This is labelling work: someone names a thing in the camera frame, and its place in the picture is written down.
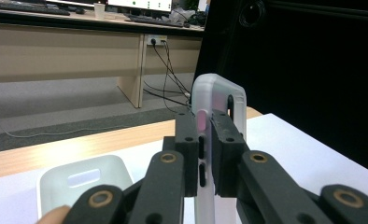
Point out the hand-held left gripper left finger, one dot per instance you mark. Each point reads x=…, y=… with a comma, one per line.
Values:
x=185, y=149

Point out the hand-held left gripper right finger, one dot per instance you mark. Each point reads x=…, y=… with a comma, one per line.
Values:
x=227, y=155

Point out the translucent pink phone case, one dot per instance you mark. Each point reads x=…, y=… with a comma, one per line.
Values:
x=204, y=90

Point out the white plastic bin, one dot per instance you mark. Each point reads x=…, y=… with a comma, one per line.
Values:
x=57, y=193

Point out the white table sheet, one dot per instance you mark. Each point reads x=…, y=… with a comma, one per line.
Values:
x=297, y=155

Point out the black curtain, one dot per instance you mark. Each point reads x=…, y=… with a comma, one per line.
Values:
x=313, y=77

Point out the black keyboard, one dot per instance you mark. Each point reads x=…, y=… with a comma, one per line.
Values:
x=26, y=7
x=154, y=20

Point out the grey crumpled bag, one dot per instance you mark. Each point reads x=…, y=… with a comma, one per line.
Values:
x=182, y=14

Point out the computer monitor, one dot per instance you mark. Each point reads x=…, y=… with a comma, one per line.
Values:
x=140, y=4

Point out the wooden office desk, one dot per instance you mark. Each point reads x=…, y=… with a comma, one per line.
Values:
x=63, y=53

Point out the white paper cup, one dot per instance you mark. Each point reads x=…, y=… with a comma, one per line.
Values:
x=99, y=11

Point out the black computer mouse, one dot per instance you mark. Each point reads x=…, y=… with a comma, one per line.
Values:
x=80, y=11

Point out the white wall socket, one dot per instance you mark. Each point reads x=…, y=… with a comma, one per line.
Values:
x=156, y=39

